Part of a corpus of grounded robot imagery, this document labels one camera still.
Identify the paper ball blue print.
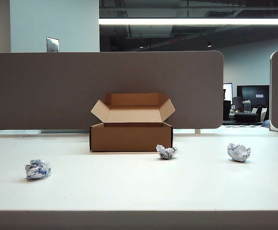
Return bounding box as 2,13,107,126
226,143,252,163
24,158,52,181

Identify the open brown cardboard box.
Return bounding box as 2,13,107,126
89,92,176,152

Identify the crumpled paper ball black print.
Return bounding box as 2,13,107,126
156,144,178,160

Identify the white framed board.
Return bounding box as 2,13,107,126
223,82,233,101

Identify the grey desk divider panel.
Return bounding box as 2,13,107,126
0,50,225,131

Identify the long ceiling light strip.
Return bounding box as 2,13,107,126
99,18,278,25

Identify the black round ottoman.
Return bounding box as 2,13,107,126
234,112,259,123

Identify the metal wall switch plate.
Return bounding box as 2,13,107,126
46,36,60,53

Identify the black wall screen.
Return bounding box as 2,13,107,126
236,84,270,108

